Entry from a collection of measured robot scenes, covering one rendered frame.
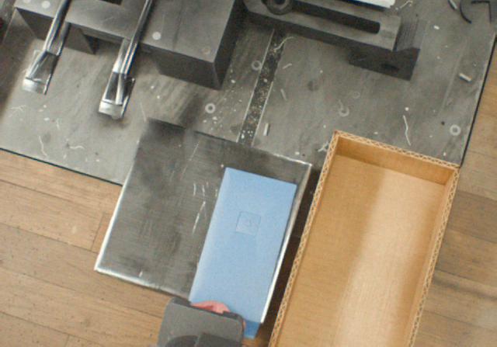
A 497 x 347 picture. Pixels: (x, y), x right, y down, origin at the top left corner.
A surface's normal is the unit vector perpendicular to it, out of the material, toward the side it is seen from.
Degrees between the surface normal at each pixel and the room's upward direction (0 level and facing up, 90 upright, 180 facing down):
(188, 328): 30
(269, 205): 0
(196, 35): 0
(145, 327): 0
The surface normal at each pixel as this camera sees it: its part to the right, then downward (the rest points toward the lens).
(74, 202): -0.04, -0.25
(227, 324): -0.14, 0.25
